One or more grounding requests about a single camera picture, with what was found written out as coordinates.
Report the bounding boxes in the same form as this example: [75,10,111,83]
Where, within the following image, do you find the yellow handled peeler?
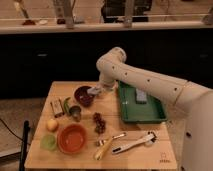
[94,138,113,160]

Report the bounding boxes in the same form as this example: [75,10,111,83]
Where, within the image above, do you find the black chair frame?
[0,121,30,171]

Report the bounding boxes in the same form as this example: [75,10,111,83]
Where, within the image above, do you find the small metal cup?
[69,105,81,122]

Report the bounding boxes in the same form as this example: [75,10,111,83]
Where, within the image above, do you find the brown box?
[50,99,64,118]

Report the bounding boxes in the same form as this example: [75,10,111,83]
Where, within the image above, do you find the light green small cup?
[40,134,57,151]

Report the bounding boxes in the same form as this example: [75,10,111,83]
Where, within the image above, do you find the green plastic tray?
[118,81,167,124]

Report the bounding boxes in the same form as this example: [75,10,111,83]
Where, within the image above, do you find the dark red grapes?
[93,113,106,134]

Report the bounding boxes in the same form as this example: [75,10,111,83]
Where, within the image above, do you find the purple bowl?
[74,86,94,107]

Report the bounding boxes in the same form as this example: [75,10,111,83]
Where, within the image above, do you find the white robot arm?
[96,47,213,171]

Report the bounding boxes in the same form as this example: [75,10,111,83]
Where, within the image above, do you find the grey sponge block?
[136,89,147,104]

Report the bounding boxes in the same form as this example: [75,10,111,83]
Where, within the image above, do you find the metal spoon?
[95,132,127,147]

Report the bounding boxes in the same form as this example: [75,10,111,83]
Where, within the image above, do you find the yellow lemon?
[46,119,59,132]

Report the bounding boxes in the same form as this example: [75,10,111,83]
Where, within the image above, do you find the green pepper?
[63,97,70,115]

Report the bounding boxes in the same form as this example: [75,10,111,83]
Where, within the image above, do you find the orange bowl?
[57,124,87,155]

